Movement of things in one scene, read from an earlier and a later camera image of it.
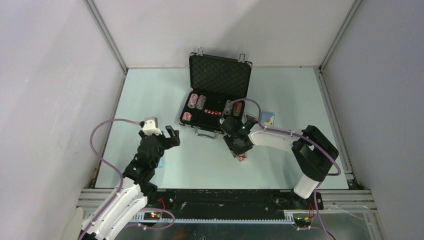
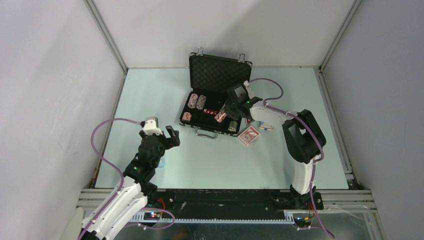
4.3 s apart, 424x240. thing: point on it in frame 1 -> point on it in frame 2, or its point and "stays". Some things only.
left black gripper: x=174 y=140 stays
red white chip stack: x=241 y=157 -> x=220 y=116
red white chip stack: x=187 y=116 stays
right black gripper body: x=235 y=147 -> x=232 y=107
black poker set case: x=219 y=88 stays
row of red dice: x=212 y=112 stays
